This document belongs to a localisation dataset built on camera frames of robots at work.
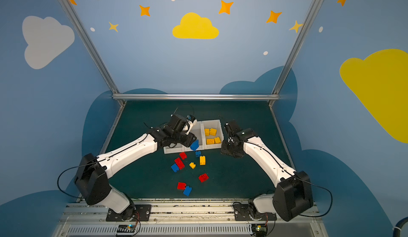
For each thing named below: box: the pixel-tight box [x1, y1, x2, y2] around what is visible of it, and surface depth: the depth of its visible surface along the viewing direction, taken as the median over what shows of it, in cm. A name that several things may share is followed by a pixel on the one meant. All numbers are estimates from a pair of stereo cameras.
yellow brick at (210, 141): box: [206, 138, 215, 145], surface depth 100 cm
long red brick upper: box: [174, 157, 185, 171], surface depth 90 cm
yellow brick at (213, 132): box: [209, 128, 218, 137], surface depth 104 cm
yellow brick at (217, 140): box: [214, 136, 222, 145], surface depth 100 cm
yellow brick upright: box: [199, 155, 206, 166], surface depth 92 cm
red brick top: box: [179, 151, 188, 160], surface depth 94 cm
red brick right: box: [198, 173, 210, 183], surface depth 87 cm
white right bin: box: [201, 119, 224, 150], surface depth 100 cm
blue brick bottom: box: [182, 185, 193, 197], surface depth 82 cm
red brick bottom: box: [176, 182, 187, 190], surface depth 84 cm
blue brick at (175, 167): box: [170, 163, 180, 173], surface depth 90 cm
